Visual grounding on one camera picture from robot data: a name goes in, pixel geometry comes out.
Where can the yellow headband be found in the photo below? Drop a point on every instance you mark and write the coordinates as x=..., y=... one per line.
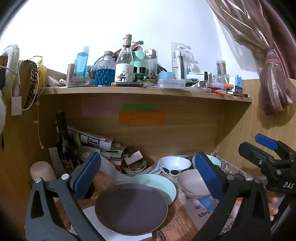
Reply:
x=42, y=74

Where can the pile of magazines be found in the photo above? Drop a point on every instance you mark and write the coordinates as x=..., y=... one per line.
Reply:
x=92, y=139

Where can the small light blue box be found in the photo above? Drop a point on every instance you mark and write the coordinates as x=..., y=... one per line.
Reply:
x=166, y=75

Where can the packaged toothbrush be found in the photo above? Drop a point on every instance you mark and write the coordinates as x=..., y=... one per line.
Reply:
x=180, y=60

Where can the person's right hand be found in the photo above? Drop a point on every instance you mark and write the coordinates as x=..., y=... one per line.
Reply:
x=272, y=204

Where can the wooden roller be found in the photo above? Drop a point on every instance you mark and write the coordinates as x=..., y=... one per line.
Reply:
x=69, y=74

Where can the dark wine bottle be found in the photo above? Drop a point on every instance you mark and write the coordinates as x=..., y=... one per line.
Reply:
x=64, y=143

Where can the brown patterned headband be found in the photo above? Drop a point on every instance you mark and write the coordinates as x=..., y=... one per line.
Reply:
x=33, y=78

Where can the wooden shelf board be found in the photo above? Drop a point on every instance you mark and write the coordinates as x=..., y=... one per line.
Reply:
x=138, y=93

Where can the light blue plastic bottle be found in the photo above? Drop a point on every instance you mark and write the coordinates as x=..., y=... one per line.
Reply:
x=81, y=62

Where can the white power adapter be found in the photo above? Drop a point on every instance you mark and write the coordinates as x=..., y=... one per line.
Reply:
x=16, y=105

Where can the dark brown plate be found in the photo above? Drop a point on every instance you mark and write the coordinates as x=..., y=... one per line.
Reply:
x=129, y=208

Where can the blue and white box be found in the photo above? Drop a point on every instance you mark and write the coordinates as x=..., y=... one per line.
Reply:
x=238, y=83

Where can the lilac bowl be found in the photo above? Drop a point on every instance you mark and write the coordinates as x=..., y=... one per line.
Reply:
x=192, y=183

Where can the mint green bottle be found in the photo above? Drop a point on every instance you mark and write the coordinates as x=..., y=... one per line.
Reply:
x=138, y=59

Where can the orange sticky note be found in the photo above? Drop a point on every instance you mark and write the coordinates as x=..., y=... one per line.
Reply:
x=142, y=118

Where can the pale printed paper slip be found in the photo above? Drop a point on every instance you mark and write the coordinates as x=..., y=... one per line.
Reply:
x=54, y=160

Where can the small bowl of trinkets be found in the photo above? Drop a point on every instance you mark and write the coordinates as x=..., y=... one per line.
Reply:
x=135, y=168

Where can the brown printed paper sheet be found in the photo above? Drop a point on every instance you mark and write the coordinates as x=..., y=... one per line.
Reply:
x=178, y=222

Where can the green sticky note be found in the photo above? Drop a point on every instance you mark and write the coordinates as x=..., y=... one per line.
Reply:
x=138, y=107

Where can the mint green plate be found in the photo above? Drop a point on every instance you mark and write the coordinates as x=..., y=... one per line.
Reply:
x=161, y=185

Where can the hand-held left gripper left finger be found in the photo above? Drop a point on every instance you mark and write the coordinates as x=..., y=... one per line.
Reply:
x=86, y=171

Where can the clear bottle with white label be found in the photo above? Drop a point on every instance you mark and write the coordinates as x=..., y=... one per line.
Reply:
x=124, y=69

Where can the pink striped curtain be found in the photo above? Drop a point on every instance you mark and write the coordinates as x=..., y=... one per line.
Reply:
x=272, y=81

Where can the clear jar with silver cap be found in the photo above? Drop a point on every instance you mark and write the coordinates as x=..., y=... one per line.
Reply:
x=150, y=64

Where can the small white carton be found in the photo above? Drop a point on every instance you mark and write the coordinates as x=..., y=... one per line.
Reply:
x=134, y=157

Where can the mint green bowl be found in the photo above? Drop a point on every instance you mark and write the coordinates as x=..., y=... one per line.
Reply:
x=214, y=161

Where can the clear plastic box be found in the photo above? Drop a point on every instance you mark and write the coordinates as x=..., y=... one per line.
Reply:
x=172, y=83

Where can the clear tube of sticks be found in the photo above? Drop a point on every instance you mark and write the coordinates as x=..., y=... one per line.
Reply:
x=220, y=67

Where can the white fluffy headband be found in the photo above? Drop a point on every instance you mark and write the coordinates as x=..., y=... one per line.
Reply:
x=11, y=60

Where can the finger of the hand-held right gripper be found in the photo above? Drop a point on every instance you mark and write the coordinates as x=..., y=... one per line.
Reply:
x=266, y=141
x=251, y=153

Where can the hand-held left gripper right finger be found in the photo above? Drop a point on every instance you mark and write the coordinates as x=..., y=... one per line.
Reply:
x=207, y=176

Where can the pale pink mug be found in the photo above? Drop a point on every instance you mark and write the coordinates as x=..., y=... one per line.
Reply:
x=42, y=170

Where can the white black-dotted bowl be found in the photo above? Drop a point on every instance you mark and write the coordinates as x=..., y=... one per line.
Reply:
x=173, y=163

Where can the pink sticky note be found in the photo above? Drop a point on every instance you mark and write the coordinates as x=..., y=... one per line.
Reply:
x=97, y=106

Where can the dark pen with gold cap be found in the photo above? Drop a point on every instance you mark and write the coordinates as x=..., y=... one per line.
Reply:
x=127, y=84

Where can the glass jar with blue filling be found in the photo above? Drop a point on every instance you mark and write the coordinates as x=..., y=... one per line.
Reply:
x=105, y=74

